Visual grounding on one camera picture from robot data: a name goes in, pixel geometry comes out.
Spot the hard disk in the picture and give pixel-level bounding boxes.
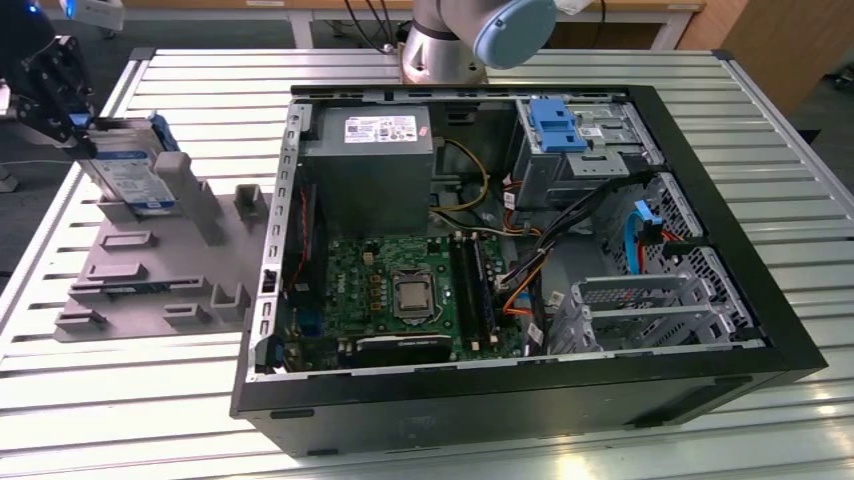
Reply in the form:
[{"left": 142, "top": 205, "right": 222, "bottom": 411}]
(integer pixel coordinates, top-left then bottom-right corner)
[{"left": 68, "top": 112, "right": 180, "bottom": 220}]

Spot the silver disk bay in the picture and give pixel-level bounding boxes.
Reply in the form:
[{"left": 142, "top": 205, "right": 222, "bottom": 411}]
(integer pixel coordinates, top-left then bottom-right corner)
[{"left": 553, "top": 273, "right": 746, "bottom": 352}]

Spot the grey parts rack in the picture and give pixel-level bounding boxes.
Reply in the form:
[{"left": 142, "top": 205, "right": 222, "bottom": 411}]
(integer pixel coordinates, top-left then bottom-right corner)
[{"left": 52, "top": 152, "right": 275, "bottom": 344}]

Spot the grey power supply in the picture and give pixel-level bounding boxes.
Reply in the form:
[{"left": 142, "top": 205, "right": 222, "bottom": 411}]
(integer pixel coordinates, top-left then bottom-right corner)
[{"left": 299, "top": 104, "right": 439, "bottom": 239}]

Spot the black case fan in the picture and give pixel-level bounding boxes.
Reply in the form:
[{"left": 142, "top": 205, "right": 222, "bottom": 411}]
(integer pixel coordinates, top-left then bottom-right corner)
[{"left": 284, "top": 162, "right": 330, "bottom": 304}]

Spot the green motherboard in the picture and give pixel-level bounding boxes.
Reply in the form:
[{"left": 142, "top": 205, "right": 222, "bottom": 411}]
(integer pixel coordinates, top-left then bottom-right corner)
[{"left": 286, "top": 234, "right": 529, "bottom": 374}]

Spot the CPU socket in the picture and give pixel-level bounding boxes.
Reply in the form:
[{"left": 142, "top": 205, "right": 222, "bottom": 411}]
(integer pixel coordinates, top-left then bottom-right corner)
[{"left": 388, "top": 268, "right": 443, "bottom": 323}]

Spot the silver CPU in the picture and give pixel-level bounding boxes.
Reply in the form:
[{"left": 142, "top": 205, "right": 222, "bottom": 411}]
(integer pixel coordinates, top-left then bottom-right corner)
[{"left": 398, "top": 281, "right": 435, "bottom": 310}]

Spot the black RAM stick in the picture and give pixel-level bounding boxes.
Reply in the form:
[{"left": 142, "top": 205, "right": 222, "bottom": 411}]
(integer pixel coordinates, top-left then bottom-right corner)
[
  {"left": 469, "top": 233, "right": 501, "bottom": 346},
  {"left": 450, "top": 230, "right": 483, "bottom": 352}
]

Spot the black graphics card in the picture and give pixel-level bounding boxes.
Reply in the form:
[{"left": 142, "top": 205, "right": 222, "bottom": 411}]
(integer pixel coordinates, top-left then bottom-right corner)
[{"left": 351, "top": 332, "right": 457, "bottom": 370}]

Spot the blue plastic latch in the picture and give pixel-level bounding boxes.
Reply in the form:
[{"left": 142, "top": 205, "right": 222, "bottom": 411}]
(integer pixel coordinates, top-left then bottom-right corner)
[{"left": 526, "top": 99, "right": 590, "bottom": 154}]

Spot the silver drive cage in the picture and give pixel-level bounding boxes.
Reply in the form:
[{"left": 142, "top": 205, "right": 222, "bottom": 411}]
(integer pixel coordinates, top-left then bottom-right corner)
[{"left": 511, "top": 94, "right": 667, "bottom": 212}]

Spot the black PC case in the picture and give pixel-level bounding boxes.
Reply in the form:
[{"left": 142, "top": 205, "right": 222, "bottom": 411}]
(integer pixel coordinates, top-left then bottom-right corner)
[{"left": 228, "top": 83, "right": 829, "bottom": 456}]

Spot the wooden cabinet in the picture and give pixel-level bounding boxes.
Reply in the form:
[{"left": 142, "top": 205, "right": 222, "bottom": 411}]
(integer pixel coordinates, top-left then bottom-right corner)
[{"left": 677, "top": 0, "right": 854, "bottom": 119}]

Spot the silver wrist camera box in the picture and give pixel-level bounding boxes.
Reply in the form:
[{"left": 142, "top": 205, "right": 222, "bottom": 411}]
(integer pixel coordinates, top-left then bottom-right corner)
[{"left": 66, "top": 0, "right": 128, "bottom": 32}]

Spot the wooden desk white frame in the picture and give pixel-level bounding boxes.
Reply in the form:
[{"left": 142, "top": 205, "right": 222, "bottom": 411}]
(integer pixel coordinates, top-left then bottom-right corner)
[{"left": 123, "top": 0, "right": 709, "bottom": 51}]

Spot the red black twisted wire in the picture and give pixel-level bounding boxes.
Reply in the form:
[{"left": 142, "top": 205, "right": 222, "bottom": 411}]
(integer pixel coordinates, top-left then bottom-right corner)
[{"left": 298, "top": 183, "right": 318, "bottom": 265}]

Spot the yellow black power wire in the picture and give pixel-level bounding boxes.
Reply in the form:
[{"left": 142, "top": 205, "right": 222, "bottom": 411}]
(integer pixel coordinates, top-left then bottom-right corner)
[{"left": 431, "top": 139, "right": 494, "bottom": 217}]

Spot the white grey wire bundle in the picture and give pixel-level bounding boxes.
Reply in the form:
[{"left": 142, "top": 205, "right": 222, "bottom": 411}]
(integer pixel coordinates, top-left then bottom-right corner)
[{"left": 430, "top": 208, "right": 546, "bottom": 239}]

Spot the orange wire white tag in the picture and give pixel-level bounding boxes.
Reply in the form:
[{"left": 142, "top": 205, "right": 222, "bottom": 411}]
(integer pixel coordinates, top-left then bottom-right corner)
[{"left": 499, "top": 172, "right": 533, "bottom": 237}]

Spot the black sleeved cable bundle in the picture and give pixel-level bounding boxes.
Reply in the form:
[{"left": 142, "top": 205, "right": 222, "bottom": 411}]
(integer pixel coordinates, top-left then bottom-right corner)
[{"left": 530, "top": 169, "right": 666, "bottom": 264}]

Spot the blue data wire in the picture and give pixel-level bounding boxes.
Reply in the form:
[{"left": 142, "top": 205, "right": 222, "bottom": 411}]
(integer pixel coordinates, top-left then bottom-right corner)
[{"left": 626, "top": 199, "right": 669, "bottom": 276}]

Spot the orange wire black connector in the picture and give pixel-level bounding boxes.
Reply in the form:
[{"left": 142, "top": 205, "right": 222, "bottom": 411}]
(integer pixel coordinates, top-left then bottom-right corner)
[{"left": 637, "top": 234, "right": 713, "bottom": 274}]

